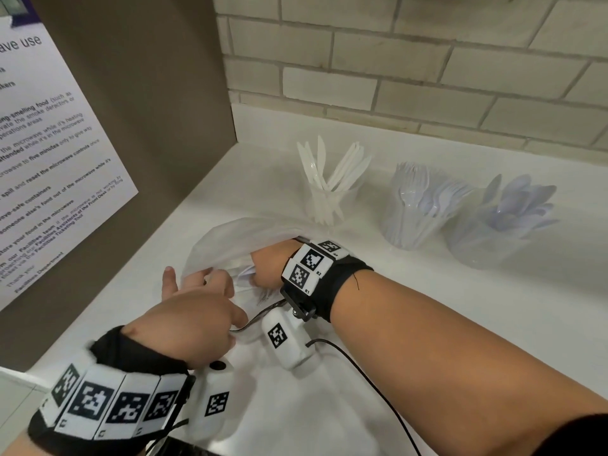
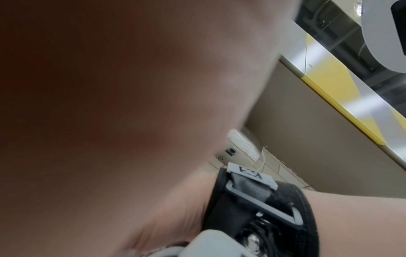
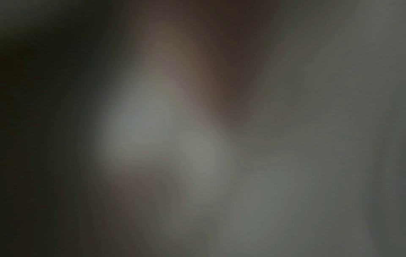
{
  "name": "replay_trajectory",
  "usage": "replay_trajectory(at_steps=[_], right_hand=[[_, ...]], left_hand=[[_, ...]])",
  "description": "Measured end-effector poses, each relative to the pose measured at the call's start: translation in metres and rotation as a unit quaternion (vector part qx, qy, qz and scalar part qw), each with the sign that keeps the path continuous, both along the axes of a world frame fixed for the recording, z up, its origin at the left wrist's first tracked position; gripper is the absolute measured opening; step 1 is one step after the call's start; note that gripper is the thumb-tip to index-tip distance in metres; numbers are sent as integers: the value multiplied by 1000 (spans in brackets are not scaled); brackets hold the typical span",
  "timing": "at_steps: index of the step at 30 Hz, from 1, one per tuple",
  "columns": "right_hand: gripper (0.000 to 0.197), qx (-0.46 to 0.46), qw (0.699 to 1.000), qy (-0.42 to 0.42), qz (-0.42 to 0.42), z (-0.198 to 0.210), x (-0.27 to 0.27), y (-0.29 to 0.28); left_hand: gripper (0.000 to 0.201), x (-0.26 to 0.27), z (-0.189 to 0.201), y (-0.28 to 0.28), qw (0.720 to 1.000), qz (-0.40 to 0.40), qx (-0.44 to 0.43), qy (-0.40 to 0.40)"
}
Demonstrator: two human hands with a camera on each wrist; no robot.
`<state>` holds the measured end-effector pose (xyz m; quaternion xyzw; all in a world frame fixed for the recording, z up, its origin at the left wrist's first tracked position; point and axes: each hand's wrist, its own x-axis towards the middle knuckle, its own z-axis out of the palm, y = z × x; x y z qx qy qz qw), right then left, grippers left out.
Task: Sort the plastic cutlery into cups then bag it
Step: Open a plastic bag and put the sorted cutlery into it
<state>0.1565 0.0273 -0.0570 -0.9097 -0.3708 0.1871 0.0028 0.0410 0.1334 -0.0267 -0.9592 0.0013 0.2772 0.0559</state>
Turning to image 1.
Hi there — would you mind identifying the person's left hand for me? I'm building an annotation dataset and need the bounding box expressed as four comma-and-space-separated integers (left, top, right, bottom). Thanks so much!
120, 266, 251, 371

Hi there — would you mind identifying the person's right hand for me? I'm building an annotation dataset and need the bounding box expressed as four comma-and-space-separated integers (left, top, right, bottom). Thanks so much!
248, 238, 306, 291

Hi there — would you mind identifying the clear zip bag black zipper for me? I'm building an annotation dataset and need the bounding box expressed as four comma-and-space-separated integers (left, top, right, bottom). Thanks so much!
179, 215, 315, 346

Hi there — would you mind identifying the wide clear plastic cup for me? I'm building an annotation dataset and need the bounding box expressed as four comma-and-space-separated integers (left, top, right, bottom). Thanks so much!
303, 177, 367, 227

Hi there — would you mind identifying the bunch of white plastic forks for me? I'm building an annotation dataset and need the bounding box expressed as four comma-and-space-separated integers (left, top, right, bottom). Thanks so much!
381, 161, 474, 248

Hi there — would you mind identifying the bunch of white plastic spoons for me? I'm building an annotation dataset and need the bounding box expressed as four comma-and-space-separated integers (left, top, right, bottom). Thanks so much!
478, 173, 560, 239

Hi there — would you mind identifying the person's right forearm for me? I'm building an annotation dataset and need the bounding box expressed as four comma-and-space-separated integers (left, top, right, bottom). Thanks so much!
329, 270, 608, 456

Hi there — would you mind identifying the person's black shirt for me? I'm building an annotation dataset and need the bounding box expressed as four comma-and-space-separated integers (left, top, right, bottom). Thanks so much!
531, 412, 608, 456

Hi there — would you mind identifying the white paper notice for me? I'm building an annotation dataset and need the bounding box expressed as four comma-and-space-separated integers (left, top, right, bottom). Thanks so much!
0, 0, 139, 313

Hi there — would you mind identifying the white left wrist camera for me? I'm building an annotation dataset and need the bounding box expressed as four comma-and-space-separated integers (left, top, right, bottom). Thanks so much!
186, 358, 237, 440

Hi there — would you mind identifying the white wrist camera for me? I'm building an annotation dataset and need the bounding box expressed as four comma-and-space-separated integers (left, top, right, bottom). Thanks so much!
260, 306, 320, 372
186, 358, 237, 440

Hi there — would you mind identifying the black right wrist strap with markers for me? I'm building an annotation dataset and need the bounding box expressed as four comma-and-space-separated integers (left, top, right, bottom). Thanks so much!
279, 238, 375, 324

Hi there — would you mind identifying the black wrist strap with markers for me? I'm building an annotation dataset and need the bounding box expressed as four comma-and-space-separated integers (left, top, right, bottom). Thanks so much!
279, 238, 375, 324
27, 326, 197, 456

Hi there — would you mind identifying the black left wrist strap with markers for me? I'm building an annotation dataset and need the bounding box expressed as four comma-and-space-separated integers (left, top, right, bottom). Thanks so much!
27, 326, 197, 456

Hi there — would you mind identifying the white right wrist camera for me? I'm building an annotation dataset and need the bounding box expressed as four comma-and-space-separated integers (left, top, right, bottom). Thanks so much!
260, 306, 320, 372

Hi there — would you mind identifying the black left camera cable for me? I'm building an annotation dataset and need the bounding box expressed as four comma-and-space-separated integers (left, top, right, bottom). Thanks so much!
142, 419, 191, 456

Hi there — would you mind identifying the black camera cable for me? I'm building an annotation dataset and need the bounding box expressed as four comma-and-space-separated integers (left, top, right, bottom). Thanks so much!
305, 338, 424, 456
142, 419, 191, 456

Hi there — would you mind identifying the black right camera cable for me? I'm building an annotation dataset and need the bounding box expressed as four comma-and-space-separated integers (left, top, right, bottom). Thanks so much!
305, 338, 424, 456

